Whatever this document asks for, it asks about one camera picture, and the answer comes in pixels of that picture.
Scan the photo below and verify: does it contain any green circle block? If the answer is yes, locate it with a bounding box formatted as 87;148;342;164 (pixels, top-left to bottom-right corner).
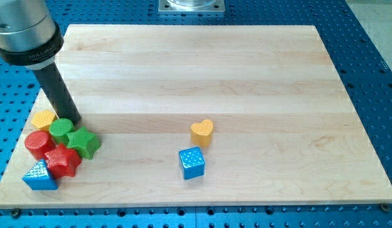
49;118;75;146

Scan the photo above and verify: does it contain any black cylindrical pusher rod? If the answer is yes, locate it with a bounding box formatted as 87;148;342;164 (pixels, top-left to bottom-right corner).
32;63;81;124

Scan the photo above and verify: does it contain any black board clamp screw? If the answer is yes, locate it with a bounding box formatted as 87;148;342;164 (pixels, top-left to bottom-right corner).
10;208;22;219
380;203;390;212

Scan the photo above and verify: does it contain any light wooden board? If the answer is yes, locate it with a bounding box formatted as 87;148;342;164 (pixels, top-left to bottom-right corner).
0;24;392;208

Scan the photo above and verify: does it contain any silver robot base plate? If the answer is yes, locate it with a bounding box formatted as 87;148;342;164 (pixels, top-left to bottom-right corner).
158;0;225;13

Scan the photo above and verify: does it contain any black board clamp screw right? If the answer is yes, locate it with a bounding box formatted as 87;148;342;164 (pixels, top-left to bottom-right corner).
380;203;390;212

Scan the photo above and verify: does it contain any blue triangle block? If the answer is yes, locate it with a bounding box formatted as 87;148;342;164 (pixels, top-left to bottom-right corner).
22;159;58;191

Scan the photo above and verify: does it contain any red circle block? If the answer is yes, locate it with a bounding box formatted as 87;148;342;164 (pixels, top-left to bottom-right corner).
24;130;56;160

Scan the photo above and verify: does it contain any blue cube block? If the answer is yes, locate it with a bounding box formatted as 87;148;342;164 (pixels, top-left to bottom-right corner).
179;147;205;180

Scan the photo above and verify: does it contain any black board clamp screw left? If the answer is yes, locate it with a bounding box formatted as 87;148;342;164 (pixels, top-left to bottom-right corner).
10;208;22;219

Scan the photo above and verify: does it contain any green star block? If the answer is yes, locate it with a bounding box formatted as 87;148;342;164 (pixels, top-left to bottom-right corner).
66;127;101;160

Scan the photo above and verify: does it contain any yellow hexagon block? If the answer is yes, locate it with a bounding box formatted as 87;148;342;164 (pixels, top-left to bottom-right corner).
31;110;58;131

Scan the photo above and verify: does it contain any yellow heart block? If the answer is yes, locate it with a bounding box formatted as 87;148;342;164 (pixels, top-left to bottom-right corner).
190;119;214;147

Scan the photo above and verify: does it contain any red star block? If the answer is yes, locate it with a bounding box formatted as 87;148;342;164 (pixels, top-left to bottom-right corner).
44;143;82;179

